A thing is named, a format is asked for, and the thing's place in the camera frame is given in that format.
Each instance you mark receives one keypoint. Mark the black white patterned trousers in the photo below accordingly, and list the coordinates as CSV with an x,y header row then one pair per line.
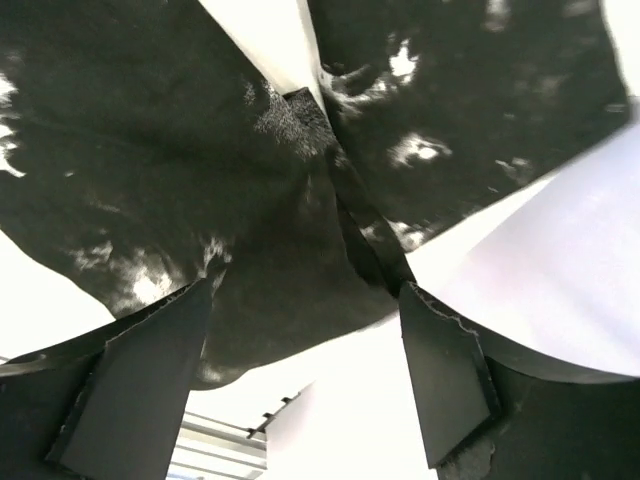
x,y
143,152

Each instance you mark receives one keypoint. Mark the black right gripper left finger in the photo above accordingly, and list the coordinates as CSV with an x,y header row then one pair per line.
x,y
107,404

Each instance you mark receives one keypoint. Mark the aluminium rail frame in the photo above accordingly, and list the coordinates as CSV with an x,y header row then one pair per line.
x,y
223,431

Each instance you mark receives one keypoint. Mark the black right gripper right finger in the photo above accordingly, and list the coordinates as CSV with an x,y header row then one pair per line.
x,y
491,408

